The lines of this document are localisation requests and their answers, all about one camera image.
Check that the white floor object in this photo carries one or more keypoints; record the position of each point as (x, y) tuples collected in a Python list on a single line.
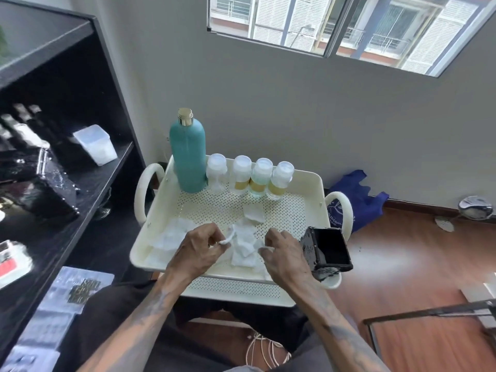
[(482, 296)]

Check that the red and white packet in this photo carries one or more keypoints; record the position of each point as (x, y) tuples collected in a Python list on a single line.
[(11, 263)]

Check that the clear plastic lidded container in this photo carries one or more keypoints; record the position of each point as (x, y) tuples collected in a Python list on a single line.
[(96, 144)]

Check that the person's right thumb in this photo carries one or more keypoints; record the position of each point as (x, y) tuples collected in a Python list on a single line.
[(269, 256)]

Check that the row of dark bottles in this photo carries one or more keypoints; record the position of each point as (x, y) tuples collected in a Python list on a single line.
[(23, 125)]

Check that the person's right hand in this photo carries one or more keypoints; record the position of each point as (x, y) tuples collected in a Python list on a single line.
[(290, 263)]

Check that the black metal frame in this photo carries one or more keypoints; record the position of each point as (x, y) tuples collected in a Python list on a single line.
[(426, 311)]

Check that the cream perforated trolley tray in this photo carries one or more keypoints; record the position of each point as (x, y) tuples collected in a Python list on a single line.
[(217, 205)]

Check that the large white tissue sheet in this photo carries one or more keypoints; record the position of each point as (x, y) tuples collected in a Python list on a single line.
[(170, 240)]

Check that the crumpled white tissue pile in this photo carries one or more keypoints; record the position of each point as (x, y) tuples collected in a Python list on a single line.
[(246, 251)]

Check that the person's left thumb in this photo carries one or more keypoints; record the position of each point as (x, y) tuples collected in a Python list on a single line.
[(221, 252)]

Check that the black open box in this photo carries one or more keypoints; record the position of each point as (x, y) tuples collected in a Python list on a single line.
[(329, 249)]

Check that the printed glossy booklet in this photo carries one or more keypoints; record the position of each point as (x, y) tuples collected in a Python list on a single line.
[(58, 306)]

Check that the person's left forearm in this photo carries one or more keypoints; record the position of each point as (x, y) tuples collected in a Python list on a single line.
[(143, 325)]

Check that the teal bottle with gold cap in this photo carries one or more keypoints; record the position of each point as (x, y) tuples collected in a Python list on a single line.
[(188, 154)]

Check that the white floor disc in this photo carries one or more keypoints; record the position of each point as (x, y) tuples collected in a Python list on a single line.
[(444, 224)]

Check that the square white cotton pad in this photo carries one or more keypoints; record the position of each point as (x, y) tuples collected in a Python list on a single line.
[(254, 213)]

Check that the black shelf unit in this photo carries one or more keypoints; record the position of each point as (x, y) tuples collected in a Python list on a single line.
[(77, 92)]

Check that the person's black shorts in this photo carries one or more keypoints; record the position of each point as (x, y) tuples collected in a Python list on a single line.
[(116, 306)]

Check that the clear glass stem base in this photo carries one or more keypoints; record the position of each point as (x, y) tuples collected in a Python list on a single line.
[(102, 209)]

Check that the dark-framed window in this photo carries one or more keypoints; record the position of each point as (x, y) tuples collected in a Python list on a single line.
[(333, 23)]

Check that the chrome door stopper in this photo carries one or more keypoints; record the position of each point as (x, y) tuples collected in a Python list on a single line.
[(476, 207)]

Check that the small white cotton pad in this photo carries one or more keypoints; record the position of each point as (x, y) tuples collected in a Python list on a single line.
[(226, 239)]

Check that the person's right forearm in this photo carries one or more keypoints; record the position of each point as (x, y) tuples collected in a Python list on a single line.
[(333, 329)]

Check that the clear white-capped small bottle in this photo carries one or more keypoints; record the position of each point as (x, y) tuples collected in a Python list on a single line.
[(241, 174), (281, 180), (260, 176), (216, 170)]

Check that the glossy black bag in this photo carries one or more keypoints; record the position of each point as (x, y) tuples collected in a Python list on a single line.
[(42, 189)]

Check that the person's left hand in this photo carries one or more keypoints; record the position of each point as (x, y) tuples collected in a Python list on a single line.
[(193, 253)]

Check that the blue fabric bag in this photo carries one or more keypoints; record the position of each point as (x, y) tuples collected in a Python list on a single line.
[(360, 197)]

